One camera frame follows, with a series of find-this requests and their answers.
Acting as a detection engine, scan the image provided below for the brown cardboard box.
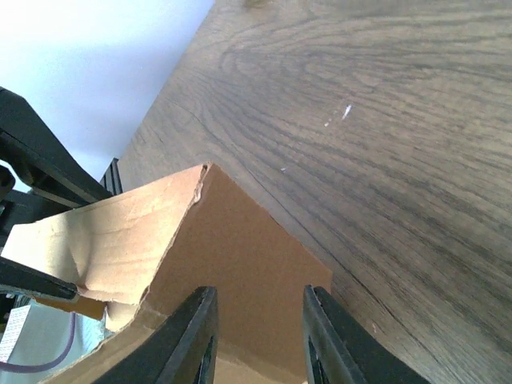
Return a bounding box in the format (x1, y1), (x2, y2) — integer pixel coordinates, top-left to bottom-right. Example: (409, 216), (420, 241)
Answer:
(2, 164), (332, 383)

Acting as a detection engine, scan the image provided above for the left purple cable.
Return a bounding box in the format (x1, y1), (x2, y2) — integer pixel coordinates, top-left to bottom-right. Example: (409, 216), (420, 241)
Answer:
(0, 311), (77, 374)

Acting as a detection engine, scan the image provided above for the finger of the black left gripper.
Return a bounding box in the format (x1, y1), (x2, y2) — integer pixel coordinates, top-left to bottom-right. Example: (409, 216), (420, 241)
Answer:
(1, 258), (78, 300)

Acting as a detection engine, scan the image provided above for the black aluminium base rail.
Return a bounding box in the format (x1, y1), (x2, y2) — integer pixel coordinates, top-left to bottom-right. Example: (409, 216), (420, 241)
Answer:
(100, 158), (123, 196)

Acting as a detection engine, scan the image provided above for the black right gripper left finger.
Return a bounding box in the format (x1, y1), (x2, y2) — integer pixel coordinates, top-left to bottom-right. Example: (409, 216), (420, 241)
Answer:
(95, 286), (219, 384)

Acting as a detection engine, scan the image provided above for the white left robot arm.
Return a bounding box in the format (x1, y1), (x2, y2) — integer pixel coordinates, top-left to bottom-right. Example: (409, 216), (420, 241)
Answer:
(1, 88), (112, 245)

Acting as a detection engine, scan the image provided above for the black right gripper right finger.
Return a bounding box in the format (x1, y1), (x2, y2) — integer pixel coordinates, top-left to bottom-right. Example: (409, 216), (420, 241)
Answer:
(302, 285), (428, 384)

